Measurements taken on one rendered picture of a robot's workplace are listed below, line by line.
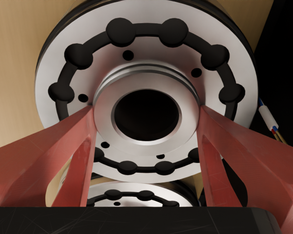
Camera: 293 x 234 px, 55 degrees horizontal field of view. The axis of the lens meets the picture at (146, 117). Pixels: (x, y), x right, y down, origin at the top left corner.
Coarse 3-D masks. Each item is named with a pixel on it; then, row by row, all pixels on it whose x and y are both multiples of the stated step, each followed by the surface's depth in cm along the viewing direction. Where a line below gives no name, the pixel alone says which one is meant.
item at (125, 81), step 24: (120, 72) 11; (144, 72) 11; (168, 72) 11; (96, 96) 12; (120, 96) 12; (168, 96) 12; (192, 96) 12; (96, 120) 13; (192, 120) 13; (120, 144) 13; (144, 144) 13; (168, 144) 13
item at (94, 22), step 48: (144, 0) 10; (48, 48) 11; (96, 48) 11; (144, 48) 11; (192, 48) 11; (240, 48) 11; (48, 96) 12; (240, 96) 13; (96, 144) 14; (192, 144) 14
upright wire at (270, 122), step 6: (258, 102) 14; (264, 108) 13; (264, 114) 13; (270, 114) 13; (264, 120) 13; (270, 120) 12; (270, 126) 12; (276, 126) 12; (276, 132) 12; (276, 138) 12; (282, 138) 11
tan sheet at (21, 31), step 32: (0, 0) 13; (32, 0) 13; (64, 0) 13; (224, 0) 13; (256, 0) 13; (0, 32) 14; (32, 32) 14; (256, 32) 14; (0, 64) 15; (32, 64) 15; (0, 96) 16; (32, 96) 16; (160, 96) 17; (0, 128) 18; (32, 128) 18
